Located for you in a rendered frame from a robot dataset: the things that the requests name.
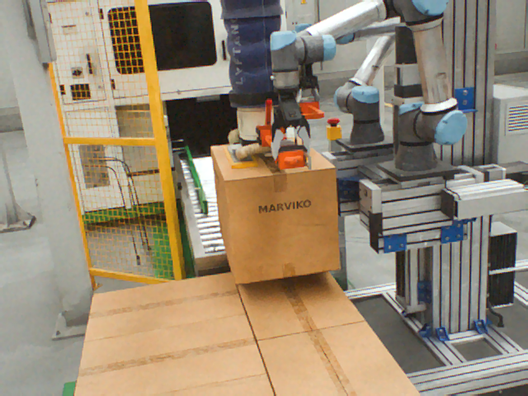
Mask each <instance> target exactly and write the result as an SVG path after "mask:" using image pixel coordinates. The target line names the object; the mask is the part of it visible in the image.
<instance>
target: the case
mask: <svg viewBox="0 0 528 396"><path fill-rule="evenodd" d="M227 146H230V144H229V145H221V146H214V147H210V152H211V159H212V167H213V168H214V183H215V191H216V200H217V208H218V216H219V230H220V234H221V237H222V240H223V243H224V249H225V252H226V255H227V258H228V261H229V267H231V270H232V273H233V278H234V281H235V284H236V285H237V284H241V285H242V284H243V283H249V282H255V281H267V280H273V279H278V278H285V277H291V276H302V275H308V274H314V273H319V272H326V271H337V270H340V269H341V267H340V246H339V224H338V204H337V183H336V168H335V167H334V166H333V165H332V164H331V163H330V162H328V161H327V159H326V158H325V157H323V156H322V155H321V154H320V153H317V152H316V151H315V150H313V149H312V148H311V147H310V153H309V156H311V168H312V169H311V170H309V169H308V168H307V167H297V168H290V169H281V170H280V169H279V166H278V164H275V159H274V157H273V156H261V157H259V156H258V155H257V154H255V155H254V154H253V156H254V158H255V159H256V160H257V165H258V166H257V167H246V168H239V169H232V168H230V166H229V163H228V159H227V158H226V156H225V153H224V149H223V147H227Z"/></svg>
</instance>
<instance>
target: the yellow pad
mask: <svg viewBox="0 0 528 396"><path fill-rule="evenodd" d="M223 149H224V153H225V156H226V158H227V159H228V163H229V166H230V168H232V169H239V168H246V167H257V166H258V165H257V160H256V159H255V158H254V156H253V155H251V156H247V159H244V160H238V158H237V155H236V152H235V153H233V151H232V149H230V147H229V146H227V147H223Z"/></svg>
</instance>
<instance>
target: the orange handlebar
mask: <svg viewBox="0 0 528 396"><path fill-rule="evenodd" d="M308 111H309V112H311V113H313V114H306V115H305V118H306V120H312V119H322V118H324V116H325V115H324V113H323V112H322V111H319V110H318V108H316V107H314V106H308ZM264 140H265V141H267V143H268V145H267V146H268V147H269V149H270V148H271V141H272V138H271V136H270V135H265V137H264ZM303 160H304V157H303V156H294V157H286V158H285V164H288V165H294V164H299V163H302V162H303Z"/></svg>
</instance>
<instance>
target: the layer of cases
mask: <svg viewBox="0 0 528 396"><path fill-rule="evenodd" d="M74 396H421V394H420V393H419V392H418V390H417V389H416V387H415V386H414V385H413V383H412V382H410V380H409V379H408V377H407V376H406V375H405V373H404V372H403V370H402V369H401V368H400V366H399V365H398V363H397V362H396V361H395V359H394V358H392V356H391V355H390V354H389V352H388V351H387V349H386V348H385V347H384V345H383V344H382V342H381V341H380V339H379V338H378V336H377V335H376V334H375V332H373V331H372V329H371V328H370V326H369V325H368V324H367V322H366V321H365V319H364V318H363V317H362V315H361V314H360V312H359V311H358V310H357V309H356V308H355V307H354V305H353V304H352V303H351V301H350V300H349V298H348V297H347V295H346V294H345V293H344V291H343V290H342V288H341V287H340V286H339V284H338V283H337V282H336V281H335V280H334V278H333V277H332V275H331V274H330V273H329V271H326V272H319V273H314V274H308V275H302V276H291V277H285V278H278V279H273V280H261V281H255V282H249V283H243V284H242V285H241V284H237V285H236V284H235V281H234V278H233V274H232V272H228V273H223V274H218V275H212V276H202V277H196V278H190V279H185V280H175V281H170V282H164V283H159V284H153V285H149V286H144V287H138V288H133V289H127V290H117V291H112V292H106V293H100V294H94V295H93V297H92V307H91V311H90V315H89V319H88V325H87V333H86V337H85V338H84V343H83V348H82V355H81V360H80V366H79V370H78V378H77V383H76V388H75V392H74Z"/></svg>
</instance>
